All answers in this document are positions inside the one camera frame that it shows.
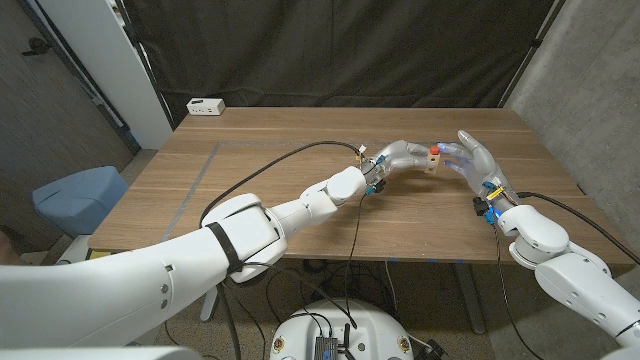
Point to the yellow black floor sign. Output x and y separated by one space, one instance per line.
97 254

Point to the white table leg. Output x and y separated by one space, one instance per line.
210 305

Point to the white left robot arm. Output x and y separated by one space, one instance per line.
150 295

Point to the person's bare leg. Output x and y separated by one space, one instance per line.
7 252

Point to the blue padded stool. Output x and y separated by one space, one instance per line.
80 200

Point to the black backdrop stand pole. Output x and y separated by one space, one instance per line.
147 67
534 50

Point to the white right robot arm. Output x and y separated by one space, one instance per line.
570 280

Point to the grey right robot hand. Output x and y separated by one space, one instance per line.
477 161

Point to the grey table leg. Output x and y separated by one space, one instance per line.
470 300

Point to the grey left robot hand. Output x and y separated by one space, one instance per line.
395 157

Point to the black backdrop curtain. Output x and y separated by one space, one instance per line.
325 50

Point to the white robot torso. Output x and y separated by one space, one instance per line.
370 325

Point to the white power strip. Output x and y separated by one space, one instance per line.
205 106

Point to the wooden block with holes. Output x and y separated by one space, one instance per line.
432 163

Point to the grey finned electronics box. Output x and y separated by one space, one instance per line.
325 347

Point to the red-headed wooden screw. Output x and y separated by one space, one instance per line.
435 149

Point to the black antenna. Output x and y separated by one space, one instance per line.
346 337

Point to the black door frame strip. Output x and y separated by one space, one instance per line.
80 75

